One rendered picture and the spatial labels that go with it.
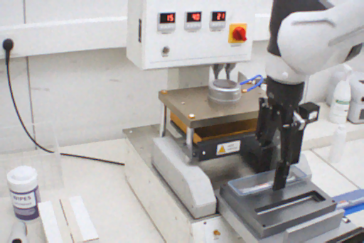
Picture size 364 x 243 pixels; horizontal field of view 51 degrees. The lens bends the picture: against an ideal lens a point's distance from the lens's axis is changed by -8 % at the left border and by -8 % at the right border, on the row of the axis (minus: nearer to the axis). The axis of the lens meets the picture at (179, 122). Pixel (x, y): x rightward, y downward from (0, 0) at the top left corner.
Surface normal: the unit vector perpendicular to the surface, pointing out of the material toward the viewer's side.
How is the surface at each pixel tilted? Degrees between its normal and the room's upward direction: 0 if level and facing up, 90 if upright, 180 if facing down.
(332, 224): 90
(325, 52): 97
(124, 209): 0
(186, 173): 0
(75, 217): 1
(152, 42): 90
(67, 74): 90
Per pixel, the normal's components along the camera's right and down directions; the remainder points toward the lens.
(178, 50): 0.42, 0.41
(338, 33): -0.61, 0.26
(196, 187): 0.31, -0.42
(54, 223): 0.07, -0.90
